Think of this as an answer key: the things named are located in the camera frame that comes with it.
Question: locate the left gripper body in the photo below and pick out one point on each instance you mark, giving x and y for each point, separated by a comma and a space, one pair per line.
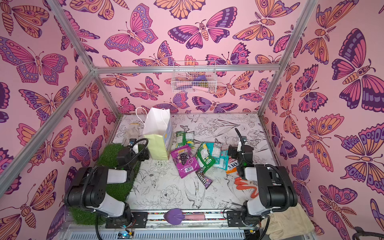
143, 153

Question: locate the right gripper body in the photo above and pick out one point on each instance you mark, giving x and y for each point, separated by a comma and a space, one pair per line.
231, 151

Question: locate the green fruit candy bag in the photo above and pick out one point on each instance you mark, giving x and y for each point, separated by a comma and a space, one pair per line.
205, 160

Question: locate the purple grape gummy bag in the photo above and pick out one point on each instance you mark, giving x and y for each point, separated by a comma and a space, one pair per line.
184, 160

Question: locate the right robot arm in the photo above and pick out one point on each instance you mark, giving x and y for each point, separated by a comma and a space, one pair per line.
276, 191

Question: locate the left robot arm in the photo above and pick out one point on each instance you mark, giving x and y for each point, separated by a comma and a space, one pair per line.
88, 190

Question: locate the orange Fox's fruits bag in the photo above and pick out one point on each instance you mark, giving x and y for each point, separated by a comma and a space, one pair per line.
232, 166

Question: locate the small teal mint bag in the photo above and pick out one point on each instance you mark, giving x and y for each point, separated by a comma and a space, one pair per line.
223, 160

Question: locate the teal mint candy bag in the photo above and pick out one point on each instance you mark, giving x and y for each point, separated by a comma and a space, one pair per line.
215, 152

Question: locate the white paper bag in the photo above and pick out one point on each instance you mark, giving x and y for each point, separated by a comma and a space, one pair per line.
158, 130

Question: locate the green rainbow snack bag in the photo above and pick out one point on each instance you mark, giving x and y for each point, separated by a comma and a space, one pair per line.
185, 138

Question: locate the green artificial grass mat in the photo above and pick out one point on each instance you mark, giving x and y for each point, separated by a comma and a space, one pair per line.
118, 189

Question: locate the grey work glove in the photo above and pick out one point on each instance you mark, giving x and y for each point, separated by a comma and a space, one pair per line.
131, 135

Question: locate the red coated garden glove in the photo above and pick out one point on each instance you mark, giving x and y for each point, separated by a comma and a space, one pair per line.
247, 185

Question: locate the dark M&M's chocolate packet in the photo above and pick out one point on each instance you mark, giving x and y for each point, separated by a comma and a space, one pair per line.
205, 180

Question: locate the beige leather glove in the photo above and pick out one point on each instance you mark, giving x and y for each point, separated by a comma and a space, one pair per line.
291, 223

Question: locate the purple tool in basket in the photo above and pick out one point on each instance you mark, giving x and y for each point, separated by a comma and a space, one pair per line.
201, 78

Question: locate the purple trowel pink handle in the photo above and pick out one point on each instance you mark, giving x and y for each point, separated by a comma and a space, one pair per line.
176, 216

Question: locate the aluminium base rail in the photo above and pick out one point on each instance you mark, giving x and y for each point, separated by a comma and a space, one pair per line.
222, 224

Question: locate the white wire basket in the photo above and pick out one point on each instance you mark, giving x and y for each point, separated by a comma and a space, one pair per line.
194, 77

